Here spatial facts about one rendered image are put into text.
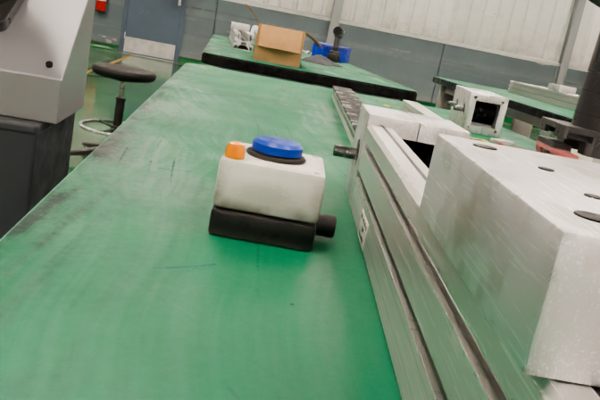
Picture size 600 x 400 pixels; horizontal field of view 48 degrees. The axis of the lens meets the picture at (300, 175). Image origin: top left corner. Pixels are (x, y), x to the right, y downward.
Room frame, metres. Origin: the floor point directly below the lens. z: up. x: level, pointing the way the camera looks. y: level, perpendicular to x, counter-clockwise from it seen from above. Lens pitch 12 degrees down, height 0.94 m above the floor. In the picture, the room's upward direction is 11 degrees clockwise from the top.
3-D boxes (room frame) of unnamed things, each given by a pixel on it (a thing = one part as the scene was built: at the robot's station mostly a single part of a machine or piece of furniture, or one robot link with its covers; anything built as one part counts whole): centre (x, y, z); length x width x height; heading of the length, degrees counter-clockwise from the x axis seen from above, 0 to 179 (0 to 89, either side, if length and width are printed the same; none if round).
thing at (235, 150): (0.49, 0.05, 0.85); 0.01 x 0.01 x 0.01
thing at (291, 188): (0.52, 0.01, 0.81); 0.10 x 0.08 x 0.06; 92
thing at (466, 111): (1.64, -0.39, 0.83); 0.11 x 0.10 x 0.10; 89
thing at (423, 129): (0.69, -0.09, 0.83); 0.12 x 0.09 x 0.10; 92
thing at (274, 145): (0.52, 0.02, 0.84); 0.04 x 0.04 x 0.02
